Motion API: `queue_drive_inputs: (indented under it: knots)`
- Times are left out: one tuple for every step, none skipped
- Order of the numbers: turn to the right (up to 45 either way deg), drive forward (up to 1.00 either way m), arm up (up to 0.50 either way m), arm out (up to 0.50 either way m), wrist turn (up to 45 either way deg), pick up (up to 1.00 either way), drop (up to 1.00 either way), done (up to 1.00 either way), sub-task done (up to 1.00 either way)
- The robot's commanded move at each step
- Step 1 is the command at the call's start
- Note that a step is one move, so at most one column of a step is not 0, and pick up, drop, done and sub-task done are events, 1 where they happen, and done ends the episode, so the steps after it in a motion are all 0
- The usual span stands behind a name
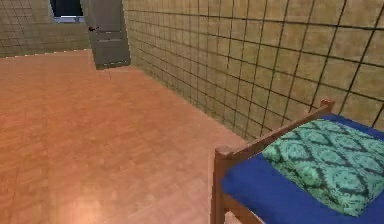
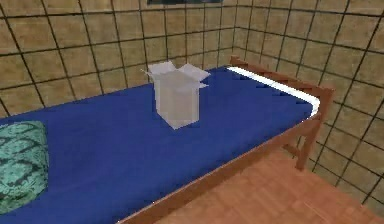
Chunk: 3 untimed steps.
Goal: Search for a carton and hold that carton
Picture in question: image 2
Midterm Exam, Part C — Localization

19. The open grey carton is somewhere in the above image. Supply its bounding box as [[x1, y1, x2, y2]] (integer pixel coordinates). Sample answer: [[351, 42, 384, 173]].
[[141, 60, 212, 131]]

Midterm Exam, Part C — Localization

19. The green patterned pillow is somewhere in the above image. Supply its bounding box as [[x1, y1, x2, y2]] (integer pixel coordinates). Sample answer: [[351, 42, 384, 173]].
[[0, 120, 50, 215]]

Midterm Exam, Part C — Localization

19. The blue bed with wooden frame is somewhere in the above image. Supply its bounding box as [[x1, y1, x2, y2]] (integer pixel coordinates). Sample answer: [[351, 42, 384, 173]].
[[0, 55, 335, 224]]

